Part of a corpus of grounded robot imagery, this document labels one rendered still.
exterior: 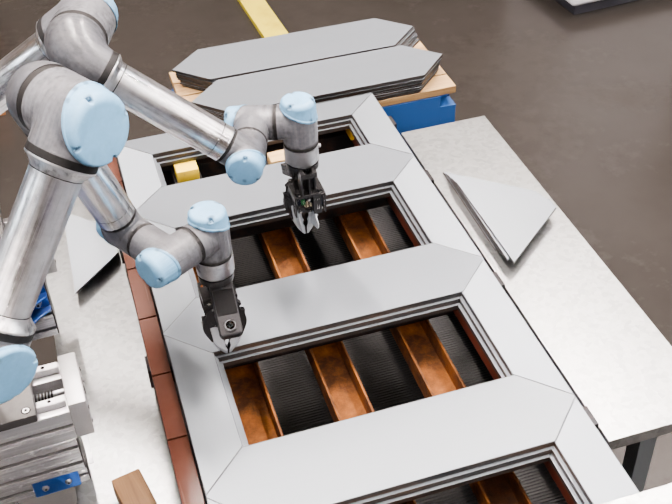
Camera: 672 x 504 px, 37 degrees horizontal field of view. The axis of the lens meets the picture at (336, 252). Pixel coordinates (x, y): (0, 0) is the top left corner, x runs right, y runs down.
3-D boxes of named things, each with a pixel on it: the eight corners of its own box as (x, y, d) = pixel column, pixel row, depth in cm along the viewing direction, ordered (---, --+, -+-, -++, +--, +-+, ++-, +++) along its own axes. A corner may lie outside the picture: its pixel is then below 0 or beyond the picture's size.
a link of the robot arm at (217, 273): (236, 261, 194) (195, 271, 192) (239, 279, 197) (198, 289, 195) (228, 238, 199) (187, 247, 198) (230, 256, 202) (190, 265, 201)
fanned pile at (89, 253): (107, 204, 281) (104, 192, 279) (128, 293, 252) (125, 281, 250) (62, 213, 279) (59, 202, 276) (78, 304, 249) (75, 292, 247)
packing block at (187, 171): (196, 170, 276) (194, 158, 273) (200, 180, 272) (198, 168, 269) (175, 174, 274) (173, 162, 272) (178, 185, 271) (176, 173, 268)
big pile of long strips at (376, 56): (408, 27, 331) (408, 11, 327) (455, 86, 302) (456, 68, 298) (169, 71, 315) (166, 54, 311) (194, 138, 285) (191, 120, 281)
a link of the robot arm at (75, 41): (47, 29, 180) (276, 163, 197) (62, 1, 188) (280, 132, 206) (20, 75, 186) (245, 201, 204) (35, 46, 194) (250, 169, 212)
